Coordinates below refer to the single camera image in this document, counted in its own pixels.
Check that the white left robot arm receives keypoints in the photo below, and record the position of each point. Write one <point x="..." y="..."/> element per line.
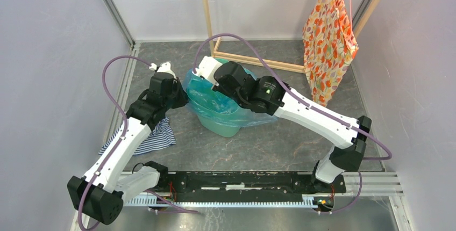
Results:
<point x="99" y="193"/>

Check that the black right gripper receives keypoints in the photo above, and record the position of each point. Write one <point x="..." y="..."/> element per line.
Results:
<point x="220" y="88"/>

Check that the green plastic trash bin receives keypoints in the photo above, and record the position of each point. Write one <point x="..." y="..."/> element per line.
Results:
<point x="215" y="111"/>

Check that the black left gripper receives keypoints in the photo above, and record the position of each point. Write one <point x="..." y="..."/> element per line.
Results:
<point x="183" y="97"/>

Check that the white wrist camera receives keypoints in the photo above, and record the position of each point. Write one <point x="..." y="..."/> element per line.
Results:
<point x="162" y="71"/>
<point x="207" y="68"/>

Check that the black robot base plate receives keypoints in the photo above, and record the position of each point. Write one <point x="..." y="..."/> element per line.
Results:
<point x="241" y="186"/>

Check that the blue striped cloth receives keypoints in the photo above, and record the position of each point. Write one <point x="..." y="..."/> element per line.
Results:
<point x="160" y="137"/>

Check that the floral orange cloth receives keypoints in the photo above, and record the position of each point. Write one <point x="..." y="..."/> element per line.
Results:
<point x="329" y="48"/>

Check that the white slotted cable duct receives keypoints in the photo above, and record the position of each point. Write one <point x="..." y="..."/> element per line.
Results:
<point x="148" y="200"/>

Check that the blue plastic trash bag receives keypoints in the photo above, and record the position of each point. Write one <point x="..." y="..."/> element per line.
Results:
<point x="254" y="119"/>

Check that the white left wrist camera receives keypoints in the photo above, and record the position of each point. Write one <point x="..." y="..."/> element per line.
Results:
<point x="162" y="71"/>

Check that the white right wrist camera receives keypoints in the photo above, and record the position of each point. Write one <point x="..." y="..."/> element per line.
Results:
<point x="207" y="68"/>

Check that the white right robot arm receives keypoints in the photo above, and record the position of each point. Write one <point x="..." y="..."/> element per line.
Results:
<point x="268" y="95"/>

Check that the wooden clothes rack frame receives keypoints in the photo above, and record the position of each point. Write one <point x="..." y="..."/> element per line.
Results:
<point x="214" y="46"/>

